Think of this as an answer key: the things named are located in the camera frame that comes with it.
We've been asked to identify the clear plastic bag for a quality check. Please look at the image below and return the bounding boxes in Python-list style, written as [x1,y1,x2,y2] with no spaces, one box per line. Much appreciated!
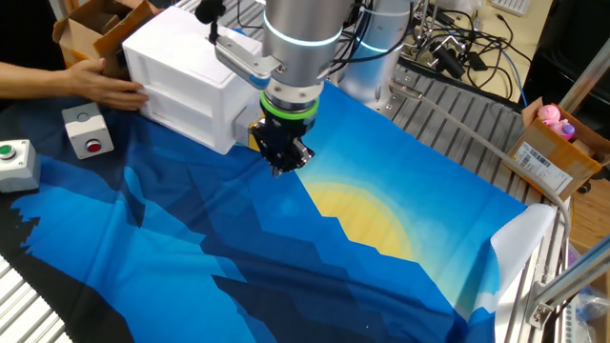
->
[574,285,610,343]

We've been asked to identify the taped brown cardboard box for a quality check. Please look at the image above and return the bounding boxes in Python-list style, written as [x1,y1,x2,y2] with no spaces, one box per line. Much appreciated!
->
[51,0,161,81]

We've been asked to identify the black desk cable tangle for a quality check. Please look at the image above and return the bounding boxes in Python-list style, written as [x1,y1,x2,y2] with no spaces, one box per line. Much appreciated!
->
[404,0,533,101]

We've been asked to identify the person dark torso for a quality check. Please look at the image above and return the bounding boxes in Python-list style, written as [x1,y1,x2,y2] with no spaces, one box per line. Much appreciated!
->
[0,0,66,71]

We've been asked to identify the bare person hand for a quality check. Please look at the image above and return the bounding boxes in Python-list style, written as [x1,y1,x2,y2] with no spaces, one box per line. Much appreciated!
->
[61,57,150,111]

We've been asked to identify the white plastic drawer cabinet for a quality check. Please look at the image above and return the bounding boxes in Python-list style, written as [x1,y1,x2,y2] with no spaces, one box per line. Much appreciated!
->
[121,5,264,156]

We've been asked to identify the aluminium frame bar with bracket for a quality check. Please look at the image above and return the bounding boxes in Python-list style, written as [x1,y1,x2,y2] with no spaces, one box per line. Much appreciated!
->
[526,235,610,330]

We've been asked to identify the silver metal clamp stand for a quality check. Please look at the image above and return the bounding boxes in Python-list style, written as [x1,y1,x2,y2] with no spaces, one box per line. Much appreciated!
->
[412,0,458,63]

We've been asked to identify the blue cable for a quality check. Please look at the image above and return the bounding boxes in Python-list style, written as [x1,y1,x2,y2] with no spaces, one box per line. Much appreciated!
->
[498,47,529,109]

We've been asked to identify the white keyboard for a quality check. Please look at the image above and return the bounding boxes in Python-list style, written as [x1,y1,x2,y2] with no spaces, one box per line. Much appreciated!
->
[490,0,533,18]

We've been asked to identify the pink bottle purple cap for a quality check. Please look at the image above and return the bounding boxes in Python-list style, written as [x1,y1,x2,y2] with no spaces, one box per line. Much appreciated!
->
[552,119,577,142]

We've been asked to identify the large black computer case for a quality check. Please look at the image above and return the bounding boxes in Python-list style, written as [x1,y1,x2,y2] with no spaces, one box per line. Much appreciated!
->
[521,0,610,139]

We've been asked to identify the grey cable conduit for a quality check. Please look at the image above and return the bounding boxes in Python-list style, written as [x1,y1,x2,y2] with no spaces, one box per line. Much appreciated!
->
[390,80,573,268]

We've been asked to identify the grey box red push button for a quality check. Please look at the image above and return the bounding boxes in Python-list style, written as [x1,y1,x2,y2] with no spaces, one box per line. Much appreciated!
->
[61,102,115,161]

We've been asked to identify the blue mountain sunset cloth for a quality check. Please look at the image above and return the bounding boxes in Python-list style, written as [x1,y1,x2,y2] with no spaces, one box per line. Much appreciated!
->
[0,80,558,343]

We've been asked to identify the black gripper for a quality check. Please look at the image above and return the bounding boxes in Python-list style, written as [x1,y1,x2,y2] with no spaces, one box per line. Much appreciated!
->
[250,113,318,178]

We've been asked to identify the labelled brown cardboard box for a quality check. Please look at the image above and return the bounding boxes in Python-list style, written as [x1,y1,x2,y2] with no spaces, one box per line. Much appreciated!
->
[502,96,610,202]

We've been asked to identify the black camera cable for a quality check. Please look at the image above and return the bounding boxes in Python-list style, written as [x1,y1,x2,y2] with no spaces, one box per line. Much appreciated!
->
[193,0,228,45]

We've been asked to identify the bare person forearm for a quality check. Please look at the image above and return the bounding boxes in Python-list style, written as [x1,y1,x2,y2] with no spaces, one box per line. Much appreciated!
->
[0,60,72,101]

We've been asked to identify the silver wrist camera bar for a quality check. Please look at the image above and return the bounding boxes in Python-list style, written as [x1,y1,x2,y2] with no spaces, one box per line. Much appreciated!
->
[213,35,285,91]

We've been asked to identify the pink pig toy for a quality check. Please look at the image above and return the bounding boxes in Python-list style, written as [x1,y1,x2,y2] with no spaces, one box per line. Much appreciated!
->
[537,103,562,126]

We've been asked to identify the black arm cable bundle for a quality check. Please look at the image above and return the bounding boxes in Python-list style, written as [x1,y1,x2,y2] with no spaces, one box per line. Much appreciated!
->
[328,0,416,77]

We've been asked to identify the slanted aluminium profile bar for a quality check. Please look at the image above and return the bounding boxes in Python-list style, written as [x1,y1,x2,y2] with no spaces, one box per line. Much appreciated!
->
[557,35,610,115]

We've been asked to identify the grey box green push button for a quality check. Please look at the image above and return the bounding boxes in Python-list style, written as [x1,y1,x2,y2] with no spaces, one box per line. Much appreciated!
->
[0,139,42,194]

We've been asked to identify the yellow green toy block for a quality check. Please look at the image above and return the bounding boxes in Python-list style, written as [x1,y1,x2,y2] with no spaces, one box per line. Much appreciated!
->
[232,104,268,153]

